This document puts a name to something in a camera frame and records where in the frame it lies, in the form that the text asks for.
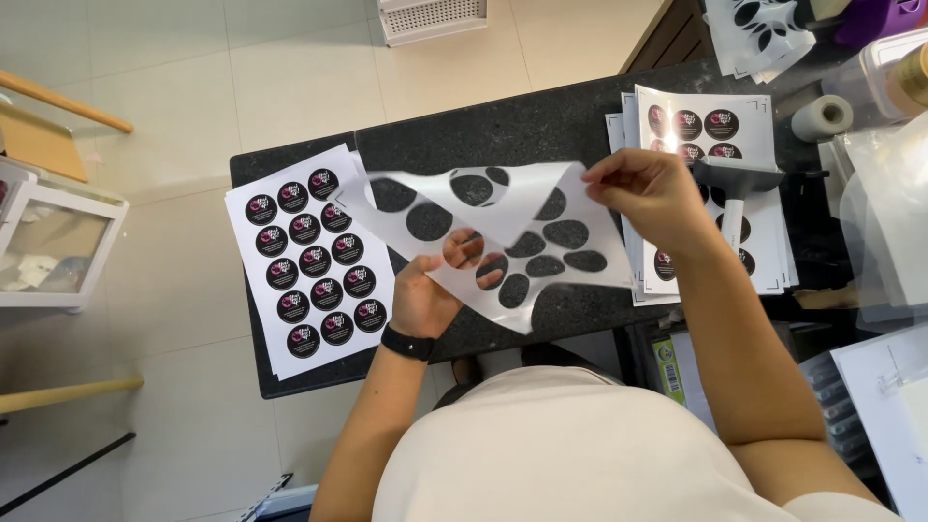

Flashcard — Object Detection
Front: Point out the person's cream shirt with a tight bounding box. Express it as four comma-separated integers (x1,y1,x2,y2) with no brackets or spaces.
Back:
370,364,909,522

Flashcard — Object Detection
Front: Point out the white vented plastic basket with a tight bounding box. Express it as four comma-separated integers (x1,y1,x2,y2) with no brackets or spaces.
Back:
376,0,489,49

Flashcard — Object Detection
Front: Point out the glossy stack of round-sticker sheets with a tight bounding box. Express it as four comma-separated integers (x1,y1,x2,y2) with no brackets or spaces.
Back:
605,83,800,307

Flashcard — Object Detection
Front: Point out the white backing sheet with holes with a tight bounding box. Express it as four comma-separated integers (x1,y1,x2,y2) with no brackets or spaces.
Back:
330,161,636,336

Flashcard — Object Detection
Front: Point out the stack of clear plastic sheets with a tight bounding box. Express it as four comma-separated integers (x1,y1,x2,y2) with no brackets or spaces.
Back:
818,110,928,334

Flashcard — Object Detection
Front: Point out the clear plastic container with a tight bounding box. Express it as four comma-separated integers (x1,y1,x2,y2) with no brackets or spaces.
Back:
821,28,928,123

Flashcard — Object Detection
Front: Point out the wooden chair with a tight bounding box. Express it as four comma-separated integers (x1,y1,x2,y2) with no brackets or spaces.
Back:
0,69,136,184

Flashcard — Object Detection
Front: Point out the person's left hand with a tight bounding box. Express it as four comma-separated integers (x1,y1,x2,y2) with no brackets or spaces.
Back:
390,228,506,342

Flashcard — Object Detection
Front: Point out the stack of dark trays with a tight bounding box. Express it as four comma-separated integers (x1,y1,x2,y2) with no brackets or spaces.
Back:
797,352,874,476

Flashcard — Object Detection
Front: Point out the white paper box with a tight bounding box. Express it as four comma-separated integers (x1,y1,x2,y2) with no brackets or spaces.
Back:
829,325,928,522

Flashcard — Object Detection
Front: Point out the person's right hand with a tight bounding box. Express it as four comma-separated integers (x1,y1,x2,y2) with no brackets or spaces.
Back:
580,148,717,256

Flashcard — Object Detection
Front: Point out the gold foil roll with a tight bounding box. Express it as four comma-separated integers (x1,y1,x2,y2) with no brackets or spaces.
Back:
886,42,928,118

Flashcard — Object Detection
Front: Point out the black wristband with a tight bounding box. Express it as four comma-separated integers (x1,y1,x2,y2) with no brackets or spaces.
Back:
380,323,438,363

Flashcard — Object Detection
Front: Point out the grey and white squeegee tool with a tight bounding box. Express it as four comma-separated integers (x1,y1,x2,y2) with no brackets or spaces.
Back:
692,155,788,256

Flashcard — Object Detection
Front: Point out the purple plastic container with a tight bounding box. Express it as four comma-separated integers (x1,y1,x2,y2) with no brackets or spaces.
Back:
832,0,928,50

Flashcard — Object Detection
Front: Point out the white framed glass cabinet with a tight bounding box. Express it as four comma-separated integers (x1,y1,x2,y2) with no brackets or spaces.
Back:
0,158,131,314

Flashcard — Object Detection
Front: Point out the brown wooden cabinet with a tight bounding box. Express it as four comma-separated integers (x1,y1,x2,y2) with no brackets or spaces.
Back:
618,0,717,75

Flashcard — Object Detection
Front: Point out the wooden stick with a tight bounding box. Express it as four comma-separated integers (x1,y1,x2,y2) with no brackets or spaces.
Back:
0,375,145,416

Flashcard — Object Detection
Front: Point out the green packet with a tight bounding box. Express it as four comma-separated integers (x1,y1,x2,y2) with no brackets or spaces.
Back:
650,336,687,407

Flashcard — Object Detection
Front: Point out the blue and black box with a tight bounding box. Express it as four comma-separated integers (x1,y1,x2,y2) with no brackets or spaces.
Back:
235,473,321,522

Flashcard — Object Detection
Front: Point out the white tape roll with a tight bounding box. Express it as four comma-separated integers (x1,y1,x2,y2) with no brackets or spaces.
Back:
789,93,856,143

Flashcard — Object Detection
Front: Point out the black thin rod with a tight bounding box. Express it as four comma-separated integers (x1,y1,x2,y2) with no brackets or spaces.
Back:
0,432,138,517

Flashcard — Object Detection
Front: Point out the flat stack of round-sticker sheets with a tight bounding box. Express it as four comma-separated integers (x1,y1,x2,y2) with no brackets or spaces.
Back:
223,143,397,382

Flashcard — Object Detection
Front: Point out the pile of used backing sheets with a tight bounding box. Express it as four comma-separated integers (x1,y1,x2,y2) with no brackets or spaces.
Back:
702,0,818,85

